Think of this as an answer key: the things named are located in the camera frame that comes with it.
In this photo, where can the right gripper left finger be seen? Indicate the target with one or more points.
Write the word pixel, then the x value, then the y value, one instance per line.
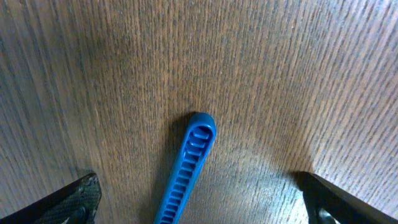
pixel 77 202

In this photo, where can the blue disposable razor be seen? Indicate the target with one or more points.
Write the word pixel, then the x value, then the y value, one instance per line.
pixel 197 141

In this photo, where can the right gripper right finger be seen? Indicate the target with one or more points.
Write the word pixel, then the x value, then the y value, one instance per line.
pixel 327 203

